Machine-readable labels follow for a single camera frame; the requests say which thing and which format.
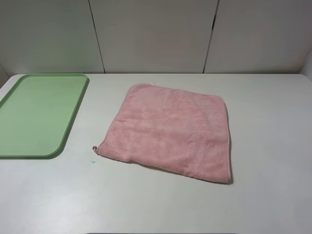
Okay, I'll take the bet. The pink terry towel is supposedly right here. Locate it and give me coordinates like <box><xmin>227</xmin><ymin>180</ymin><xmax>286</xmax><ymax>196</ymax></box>
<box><xmin>93</xmin><ymin>84</ymin><xmax>232</xmax><ymax>184</ymax></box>

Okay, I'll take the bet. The light green plastic tray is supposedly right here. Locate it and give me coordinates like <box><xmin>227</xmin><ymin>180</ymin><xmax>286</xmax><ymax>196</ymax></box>
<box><xmin>0</xmin><ymin>74</ymin><xmax>89</xmax><ymax>159</ymax></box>

